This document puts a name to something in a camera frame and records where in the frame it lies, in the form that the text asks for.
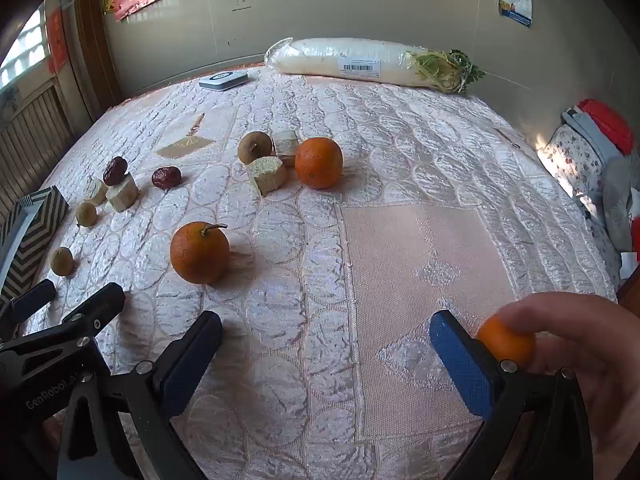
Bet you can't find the brown wooden door frame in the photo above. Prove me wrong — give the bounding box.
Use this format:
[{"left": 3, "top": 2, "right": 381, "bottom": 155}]
[{"left": 74, "top": 0, "right": 123, "bottom": 121}]

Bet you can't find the wooden slatted panel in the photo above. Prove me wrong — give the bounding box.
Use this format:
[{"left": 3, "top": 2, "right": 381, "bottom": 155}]
[{"left": 0, "top": 75, "right": 93, "bottom": 221}]

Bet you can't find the black-and-white striped box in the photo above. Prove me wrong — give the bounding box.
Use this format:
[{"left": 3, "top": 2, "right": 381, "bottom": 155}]
[{"left": 0, "top": 186, "right": 70, "bottom": 311}]

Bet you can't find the person's right hand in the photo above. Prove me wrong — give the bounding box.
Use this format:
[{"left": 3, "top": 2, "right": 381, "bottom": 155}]
[{"left": 480, "top": 292, "right": 640, "bottom": 480}]

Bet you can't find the red date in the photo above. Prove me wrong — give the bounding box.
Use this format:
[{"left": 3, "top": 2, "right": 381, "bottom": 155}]
[
  {"left": 151, "top": 166, "right": 182, "bottom": 191},
  {"left": 102, "top": 156, "right": 129, "bottom": 187}
]

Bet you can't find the floral pillow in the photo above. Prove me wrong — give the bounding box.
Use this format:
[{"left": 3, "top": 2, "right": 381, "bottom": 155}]
[{"left": 537, "top": 124, "right": 623, "bottom": 291}]

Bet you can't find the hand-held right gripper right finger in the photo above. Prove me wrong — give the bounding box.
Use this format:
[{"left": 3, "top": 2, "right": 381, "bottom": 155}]
[{"left": 430, "top": 309, "right": 594, "bottom": 480}]

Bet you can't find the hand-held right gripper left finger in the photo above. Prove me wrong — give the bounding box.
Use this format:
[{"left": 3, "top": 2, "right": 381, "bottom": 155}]
[{"left": 62, "top": 310, "right": 223, "bottom": 480}]

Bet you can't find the red cloth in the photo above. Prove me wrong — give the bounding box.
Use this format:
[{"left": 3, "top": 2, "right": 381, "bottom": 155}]
[{"left": 577, "top": 99, "right": 636, "bottom": 156}]

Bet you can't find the grey cloth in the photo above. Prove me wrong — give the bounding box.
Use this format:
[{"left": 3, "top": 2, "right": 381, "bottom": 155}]
[{"left": 561, "top": 109, "right": 626, "bottom": 171}]

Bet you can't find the window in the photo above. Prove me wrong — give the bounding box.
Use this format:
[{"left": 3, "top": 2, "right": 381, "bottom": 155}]
[{"left": 0, "top": 7, "right": 51, "bottom": 91}]

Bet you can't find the white and grey flat device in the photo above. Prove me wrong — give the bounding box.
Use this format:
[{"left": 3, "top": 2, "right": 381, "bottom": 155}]
[{"left": 198, "top": 71, "right": 249, "bottom": 92}]

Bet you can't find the pink quilted bedspread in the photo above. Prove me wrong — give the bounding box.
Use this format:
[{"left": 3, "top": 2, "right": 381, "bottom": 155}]
[{"left": 10, "top": 62, "right": 623, "bottom": 480}]

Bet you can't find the grey pillow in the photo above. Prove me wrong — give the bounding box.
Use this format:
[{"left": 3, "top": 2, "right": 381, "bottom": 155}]
[{"left": 602, "top": 152, "right": 640, "bottom": 253}]

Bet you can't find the orange with stem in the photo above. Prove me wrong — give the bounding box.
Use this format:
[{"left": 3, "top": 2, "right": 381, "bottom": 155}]
[{"left": 170, "top": 221, "right": 231, "bottom": 285}]

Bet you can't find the plastic-wrapped white radish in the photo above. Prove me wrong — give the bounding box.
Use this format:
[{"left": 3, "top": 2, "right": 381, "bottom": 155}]
[{"left": 263, "top": 37, "right": 487, "bottom": 96}]

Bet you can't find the red paper strip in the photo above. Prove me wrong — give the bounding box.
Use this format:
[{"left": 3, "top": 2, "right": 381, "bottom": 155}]
[{"left": 45, "top": 7, "right": 69, "bottom": 73}]

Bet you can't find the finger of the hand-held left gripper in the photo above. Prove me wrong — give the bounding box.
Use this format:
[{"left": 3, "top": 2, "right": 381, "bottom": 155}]
[
  {"left": 0, "top": 279, "right": 57, "bottom": 342},
  {"left": 0, "top": 282, "right": 127, "bottom": 358}
]

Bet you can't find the small orange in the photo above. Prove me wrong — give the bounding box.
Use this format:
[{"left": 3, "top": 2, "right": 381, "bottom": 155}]
[{"left": 475, "top": 316, "right": 537, "bottom": 368}]

